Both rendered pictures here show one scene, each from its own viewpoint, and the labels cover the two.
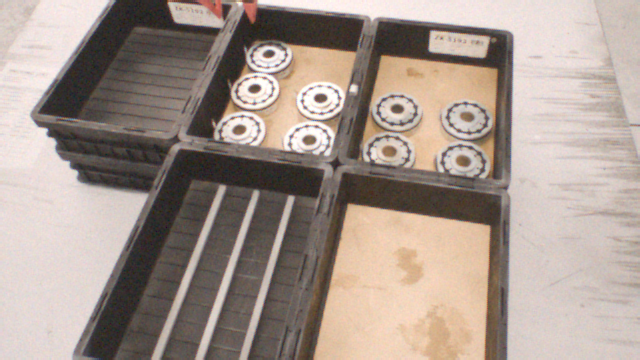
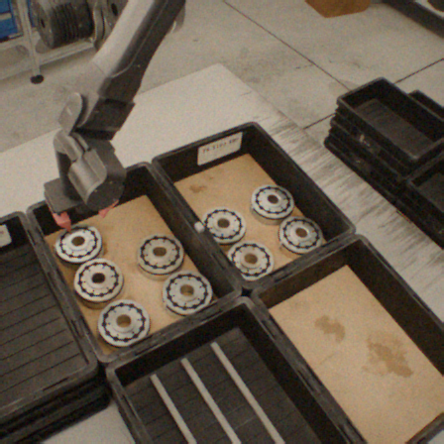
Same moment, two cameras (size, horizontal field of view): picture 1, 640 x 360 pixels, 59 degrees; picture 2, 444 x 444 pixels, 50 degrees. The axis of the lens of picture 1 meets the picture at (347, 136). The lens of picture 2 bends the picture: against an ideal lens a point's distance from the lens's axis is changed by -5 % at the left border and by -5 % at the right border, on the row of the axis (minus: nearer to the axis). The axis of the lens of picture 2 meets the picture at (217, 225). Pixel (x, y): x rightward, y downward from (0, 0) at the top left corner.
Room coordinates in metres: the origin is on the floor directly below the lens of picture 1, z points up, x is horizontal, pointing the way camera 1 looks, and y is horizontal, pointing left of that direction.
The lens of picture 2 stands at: (0.32, 0.44, 1.75)
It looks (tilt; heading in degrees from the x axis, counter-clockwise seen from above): 52 degrees down; 309
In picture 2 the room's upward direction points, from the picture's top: 7 degrees clockwise
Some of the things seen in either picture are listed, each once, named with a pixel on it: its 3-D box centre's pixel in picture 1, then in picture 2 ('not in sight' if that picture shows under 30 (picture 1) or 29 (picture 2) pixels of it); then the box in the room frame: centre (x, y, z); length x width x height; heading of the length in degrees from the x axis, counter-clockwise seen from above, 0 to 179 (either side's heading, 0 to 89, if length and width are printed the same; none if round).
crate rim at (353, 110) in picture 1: (432, 95); (251, 196); (0.73, -0.17, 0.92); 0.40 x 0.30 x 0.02; 167
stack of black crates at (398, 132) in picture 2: not in sight; (379, 155); (0.80, -1.16, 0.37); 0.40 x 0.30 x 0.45; 173
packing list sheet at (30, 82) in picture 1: (14, 111); not in sight; (0.93, 0.81, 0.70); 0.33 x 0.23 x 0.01; 173
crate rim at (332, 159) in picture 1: (283, 76); (127, 251); (0.80, 0.12, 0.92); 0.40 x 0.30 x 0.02; 167
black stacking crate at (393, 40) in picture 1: (430, 112); (248, 211); (0.73, -0.17, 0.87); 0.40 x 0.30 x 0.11; 167
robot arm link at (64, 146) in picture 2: not in sight; (75, 154); (0.80, 0.19, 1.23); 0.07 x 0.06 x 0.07; 171
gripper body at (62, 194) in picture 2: not in sight; (78, 178); (0.81, 0.19, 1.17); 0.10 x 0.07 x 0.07; 77
